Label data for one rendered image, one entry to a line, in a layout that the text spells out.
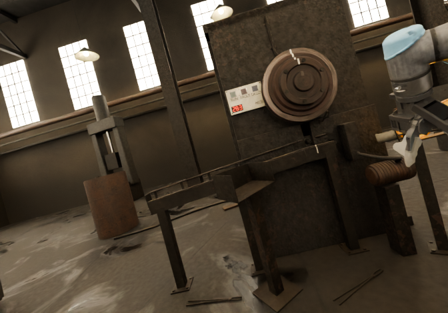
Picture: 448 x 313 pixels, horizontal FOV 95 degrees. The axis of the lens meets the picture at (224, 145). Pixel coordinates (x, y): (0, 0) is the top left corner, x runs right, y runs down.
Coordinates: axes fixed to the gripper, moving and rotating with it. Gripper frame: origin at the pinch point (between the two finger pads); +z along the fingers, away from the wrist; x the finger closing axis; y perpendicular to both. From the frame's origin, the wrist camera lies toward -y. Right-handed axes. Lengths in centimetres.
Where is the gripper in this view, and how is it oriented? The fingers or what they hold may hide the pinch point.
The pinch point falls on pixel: (433, 154)
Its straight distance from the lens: 82.4
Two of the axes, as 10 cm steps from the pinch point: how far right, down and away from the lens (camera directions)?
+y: -1.6, -2.9, 9.4
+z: 5.0, 8.0, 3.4
